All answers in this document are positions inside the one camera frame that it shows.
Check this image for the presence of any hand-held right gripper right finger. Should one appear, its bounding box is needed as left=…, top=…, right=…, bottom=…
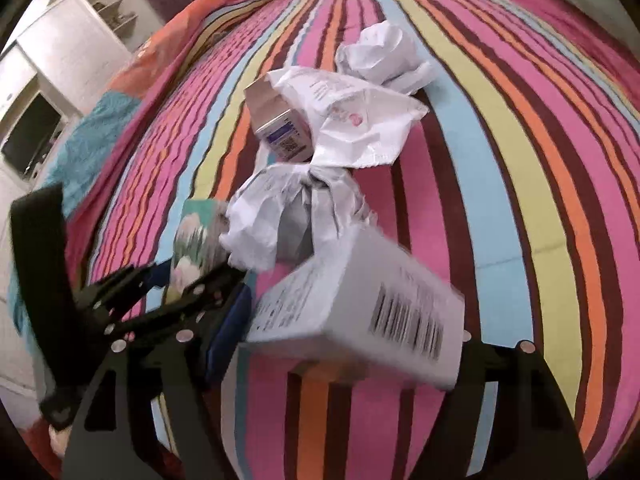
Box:
left=410, top=330, right=591, bottom=480

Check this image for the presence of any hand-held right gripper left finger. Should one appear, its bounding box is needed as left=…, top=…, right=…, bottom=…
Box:
left=60, top=284, right=253, bottom=480

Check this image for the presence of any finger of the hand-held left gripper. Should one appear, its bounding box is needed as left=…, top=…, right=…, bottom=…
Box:
left=75, top=262, right=173, bottom=311
left=107, top=265, right=248, bottom=348

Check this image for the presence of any teal floral box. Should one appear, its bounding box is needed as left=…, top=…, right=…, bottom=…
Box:
left=167, top=199, right=236, bottom=306

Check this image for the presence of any white barcode box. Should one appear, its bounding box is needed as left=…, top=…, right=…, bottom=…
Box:
left=245, top=225, right=466, bottom=391

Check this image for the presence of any crumpled grey white paper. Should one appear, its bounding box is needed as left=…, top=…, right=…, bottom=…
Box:
left=220, top=162, right=378, bottom=273

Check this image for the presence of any orange teal quilt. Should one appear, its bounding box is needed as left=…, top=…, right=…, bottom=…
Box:
left=10, top=0, right=276, bottom=341

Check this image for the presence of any dark screen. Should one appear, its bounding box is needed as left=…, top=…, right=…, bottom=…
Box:
left=0, top=92, right=63, bottom=178

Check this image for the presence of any red rug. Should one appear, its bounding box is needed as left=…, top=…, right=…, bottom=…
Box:
left=20, top=420, right=66, bottom=476

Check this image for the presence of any striped bed sheet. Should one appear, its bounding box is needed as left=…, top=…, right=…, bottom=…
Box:
left=65, top=0, right=640, bottom=480

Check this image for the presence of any small white box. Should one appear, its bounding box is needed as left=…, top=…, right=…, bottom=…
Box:
left=243, top=77, right=318, bottom=163

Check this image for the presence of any white wardrobe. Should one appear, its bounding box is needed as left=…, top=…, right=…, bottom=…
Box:
left=0, top=0, right=168, bottom=401

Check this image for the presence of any crumpled white tissue front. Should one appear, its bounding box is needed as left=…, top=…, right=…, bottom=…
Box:
left=267, top=67, right=431, bottom=168

